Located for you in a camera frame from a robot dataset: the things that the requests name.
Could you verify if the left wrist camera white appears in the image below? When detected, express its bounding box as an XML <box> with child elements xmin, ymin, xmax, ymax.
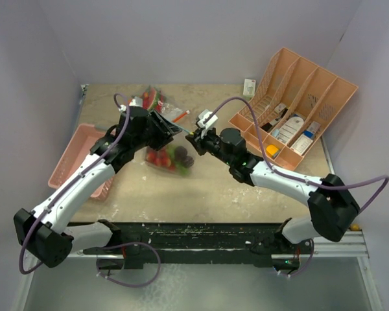
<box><xmin>119</xmin><ymin>97</ymin><xmax>143</xmax><ymax>111</ymax></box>

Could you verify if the yellow tape measure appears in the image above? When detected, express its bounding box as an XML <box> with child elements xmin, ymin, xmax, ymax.
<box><xmin>265</xmin><ymin>144</ymin><xmax>280</xmax><ymax>159</ymax></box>

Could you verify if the pink plastic basket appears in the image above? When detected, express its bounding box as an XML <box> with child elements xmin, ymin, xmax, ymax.
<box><xmin>48</xmin><ymin>123</ymin><xmax>106</xmax><ymax>189</ymax></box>

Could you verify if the zip bag with orange watermelon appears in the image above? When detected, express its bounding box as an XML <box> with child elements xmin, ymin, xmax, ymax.
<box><xmin>130</xmin><ymin>86</ymin><xmax>191</xmax><ymax>122</ymax></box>

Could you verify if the small white green box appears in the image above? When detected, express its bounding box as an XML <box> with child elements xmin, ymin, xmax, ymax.
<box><xmin>242</xmin><ymin>78</ymin><xmax>256</xmax><ymax>98</ymax></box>

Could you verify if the orange desk organizer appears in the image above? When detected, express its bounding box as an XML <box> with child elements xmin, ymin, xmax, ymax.
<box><xmin>229</xmin><ymin>47</ymin><xmax>358</xmax><ymax>170</ymax></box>

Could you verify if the zip bag with fake fruit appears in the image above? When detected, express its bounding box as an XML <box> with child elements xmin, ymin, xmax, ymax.
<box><xmin>143</xmin><ymin>130</ymin><xmax>195</xmax><ymax>176</ymax></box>

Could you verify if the white medicine box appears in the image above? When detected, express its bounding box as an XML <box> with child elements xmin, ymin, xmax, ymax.
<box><xmin>290</xmin><ymin>133</ymin><xmax>313</xmax><ymax>156</ymax></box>

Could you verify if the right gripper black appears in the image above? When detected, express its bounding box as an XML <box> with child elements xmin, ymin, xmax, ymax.
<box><xmin>186</xmin><ymin>125</ymin><xmax>234</xmax><ymax>167</ymax></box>

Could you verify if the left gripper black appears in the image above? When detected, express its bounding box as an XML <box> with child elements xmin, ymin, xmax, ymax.
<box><xmin>132</xmin><ymin>108</ymin><xmax>181</xmax><ymax>152</ymax></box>

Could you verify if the small yellow ball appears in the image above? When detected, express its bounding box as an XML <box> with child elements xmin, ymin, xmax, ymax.
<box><xmin>350</xmin><ymin>224</ymin><xmax>360</xmax><ymax>231</ymax></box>

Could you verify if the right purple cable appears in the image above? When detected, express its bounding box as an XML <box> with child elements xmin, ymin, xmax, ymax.
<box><xmin>207</xmin><ymin>97</ymin><xmax>389</xmax><ymax>208</ymax></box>

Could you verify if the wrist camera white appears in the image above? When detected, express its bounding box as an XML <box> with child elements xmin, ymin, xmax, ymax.
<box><xmin>119</xmin><ymin>97</ymin><xmax>143</xmax><ymax>111</ymax></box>
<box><xmin>196</xmin><ymin>109</ymin><xmax>218</xmax><ymax>129</ymax></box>

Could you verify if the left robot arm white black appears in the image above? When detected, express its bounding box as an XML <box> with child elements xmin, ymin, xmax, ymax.
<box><xmin>14</xmin><ymin>106</ymin><xmax>181</xmax><ymax>268</ymax></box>

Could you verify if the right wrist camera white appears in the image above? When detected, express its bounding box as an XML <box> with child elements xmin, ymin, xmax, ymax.
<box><xmin>196</xmin><ymin>109</ymin><xmax>218</xmax><ymax>129</ymax></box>

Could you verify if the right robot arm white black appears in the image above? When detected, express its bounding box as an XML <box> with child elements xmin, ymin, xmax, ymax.
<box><xmin>186</xmin><ymin>128</ymin><xmax>360</xmax><ymax>253</ymax></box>

